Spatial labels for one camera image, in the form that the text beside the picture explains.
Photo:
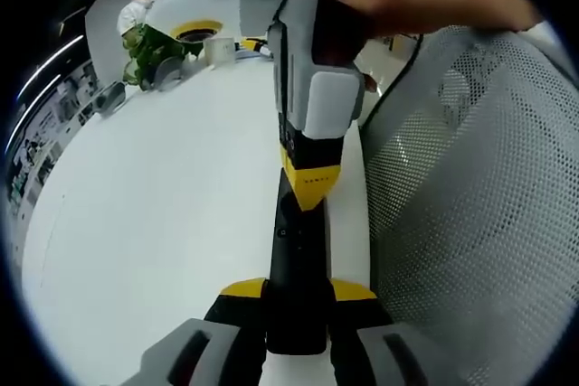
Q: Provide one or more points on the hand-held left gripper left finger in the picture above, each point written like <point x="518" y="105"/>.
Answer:
<point x="203" y="354"/>

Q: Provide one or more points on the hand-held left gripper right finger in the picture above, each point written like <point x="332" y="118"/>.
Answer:
<point x="375" y="354"/>

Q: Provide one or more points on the black remote control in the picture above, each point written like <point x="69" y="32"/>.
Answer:
<point x="298" y="268"/>

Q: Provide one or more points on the spare hand-held gripper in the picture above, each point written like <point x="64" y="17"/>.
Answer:
<point x="255" y="46"/>

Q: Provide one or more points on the clear glass jar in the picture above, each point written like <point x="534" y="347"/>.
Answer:
<point x="219" y="50"/>

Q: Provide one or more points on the green potted plant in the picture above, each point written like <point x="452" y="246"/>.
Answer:
<point x="151" y="49"/>

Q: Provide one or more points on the grey curved holder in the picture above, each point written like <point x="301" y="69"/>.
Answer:
<point x="167" y="74"/>
<point x="108" y="99"/>

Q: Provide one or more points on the white square pillar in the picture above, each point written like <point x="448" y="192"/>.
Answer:
<point x="104" y="42"/>

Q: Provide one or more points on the grey mesh office chair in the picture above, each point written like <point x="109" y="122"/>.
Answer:
<point x="475" y="178"/>

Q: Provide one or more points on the long ceiling light strip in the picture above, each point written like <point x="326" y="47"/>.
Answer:
<point x="45" y="67"/>

